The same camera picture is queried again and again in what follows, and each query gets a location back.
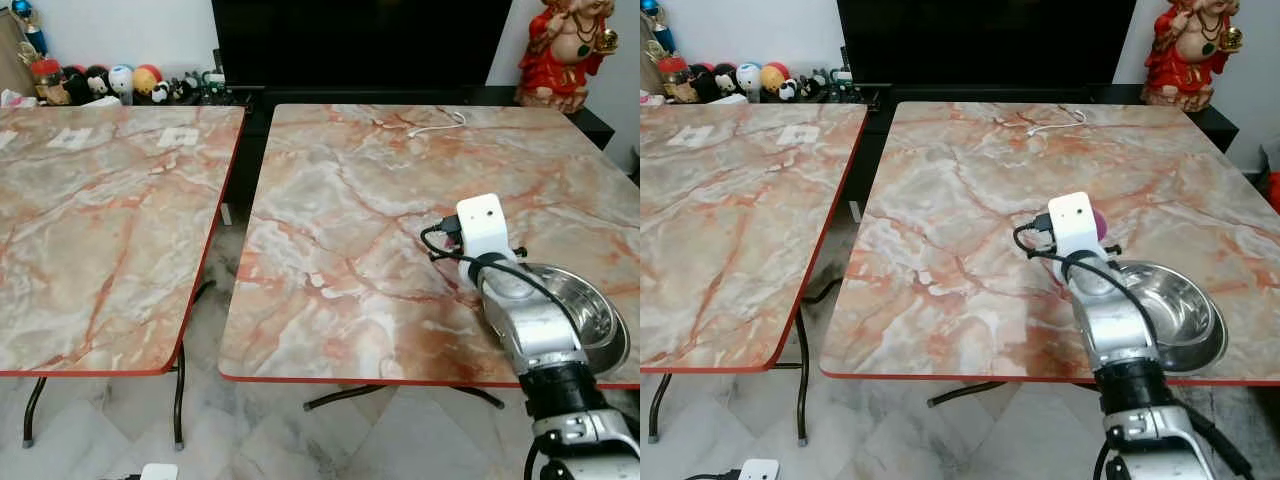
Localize stainless steel bowl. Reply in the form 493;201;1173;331
519;262;632;378
1119;261;1229;378

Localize red capped toy jar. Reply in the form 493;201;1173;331
29;58;64;105
657;56;694;104

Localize black metal table leg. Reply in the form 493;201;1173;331
21;376;49;447
647;371;674;444
794;278;843;445
171;280;217;450

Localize red and gold deity statue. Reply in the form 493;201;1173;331
514;0;620;114
1141;0;1247;112

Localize blue figurine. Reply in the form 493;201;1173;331
9;0;50;57
641;0;678;56

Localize dark green toy figures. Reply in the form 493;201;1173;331
171;68;233;106
798;66;857;104

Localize black metal table foot bar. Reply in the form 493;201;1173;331
302;382;507;412
926;379;1007;408

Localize black television screen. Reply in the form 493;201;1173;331
211;0;514;90
837;0;1138;87

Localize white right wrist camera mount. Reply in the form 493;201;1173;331
1046;191;1102;263
455;193;522;264

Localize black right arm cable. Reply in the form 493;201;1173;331
419;221;593;348
1011;214;1167;351

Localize white cable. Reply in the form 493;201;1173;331
404;109;469;140
1029;107;1090;137

